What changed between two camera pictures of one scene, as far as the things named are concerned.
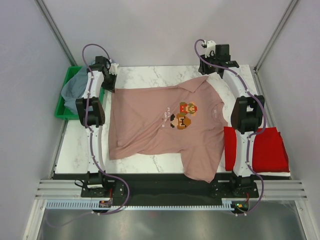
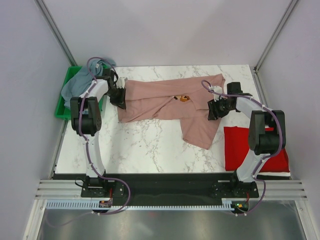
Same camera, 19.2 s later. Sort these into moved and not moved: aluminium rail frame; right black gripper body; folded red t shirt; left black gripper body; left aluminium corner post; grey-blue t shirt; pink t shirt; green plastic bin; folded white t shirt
Moved: pink t shirt; left black gripper body; right black gripper body
Not moved: green plastic bin; aluminium rail frame; grey-blue t shirt; folded white t shirt; left aluminium corner post; folded red t shirt
